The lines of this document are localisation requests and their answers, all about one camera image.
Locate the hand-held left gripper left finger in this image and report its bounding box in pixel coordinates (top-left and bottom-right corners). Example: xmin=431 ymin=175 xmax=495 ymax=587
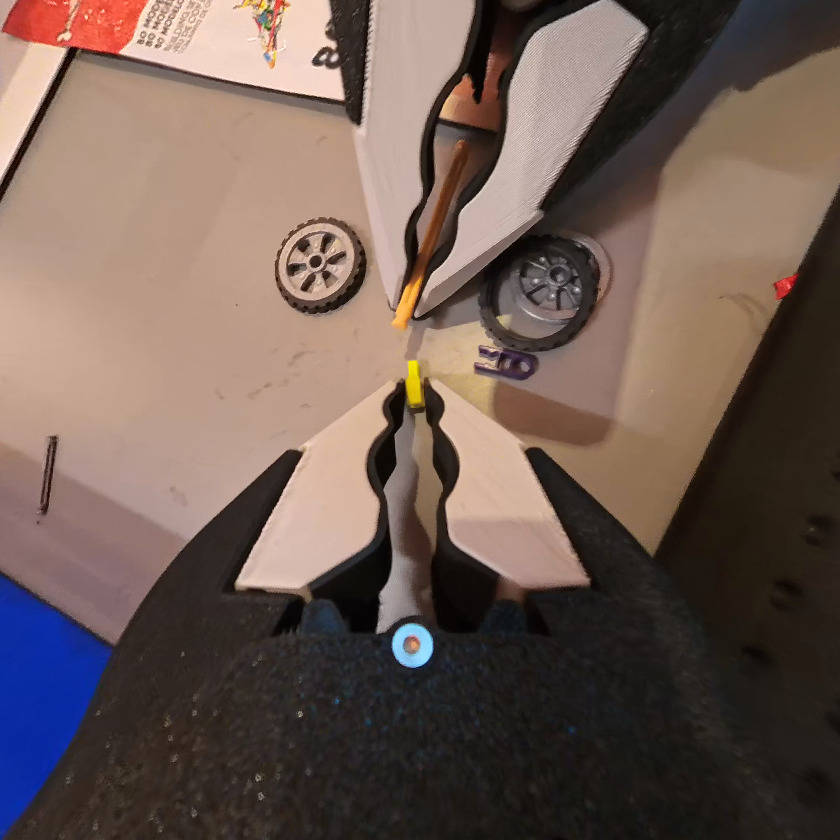
xmin=233 ymin=378 xmax=403 ymax=602

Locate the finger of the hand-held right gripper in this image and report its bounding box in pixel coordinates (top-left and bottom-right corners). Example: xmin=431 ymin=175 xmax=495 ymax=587
xmin=353 ymin=0 xmax=487 ymax=312
xmin=413 ymin=8 xmax=651 ymax=320

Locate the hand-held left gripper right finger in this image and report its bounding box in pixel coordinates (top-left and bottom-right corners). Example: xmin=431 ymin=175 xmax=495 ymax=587
xmin=425 ymin=379 xmax=592 ymax=601

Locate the orange plastic rod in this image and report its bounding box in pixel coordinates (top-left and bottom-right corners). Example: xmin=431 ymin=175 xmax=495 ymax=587
xmin=392 ymin=139 xmax=469 ymax=329

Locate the dark grey thin rod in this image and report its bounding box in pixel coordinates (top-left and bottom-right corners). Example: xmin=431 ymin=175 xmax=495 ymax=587
xmin=38 ymin=434 xmax=60 ymax=517

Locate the purple plastic connector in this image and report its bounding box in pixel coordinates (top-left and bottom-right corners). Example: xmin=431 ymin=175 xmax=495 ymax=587
xmin=474 ymin=345 xmax=539 ymax=383

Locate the grey toy wheel black tire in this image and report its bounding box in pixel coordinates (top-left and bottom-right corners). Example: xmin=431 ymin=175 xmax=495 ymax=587
xmin=273 ymin=218 xmax=367 ymax=315

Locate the blue plastic bin white tag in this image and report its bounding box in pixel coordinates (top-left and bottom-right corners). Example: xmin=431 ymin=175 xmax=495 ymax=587
xmin=0 ymin=571 xmax=114 ymax=821

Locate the toy wheel with white ring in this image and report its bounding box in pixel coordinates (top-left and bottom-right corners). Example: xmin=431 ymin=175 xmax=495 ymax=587
xmin=478 ymin=230 xmax=613 ymax=353

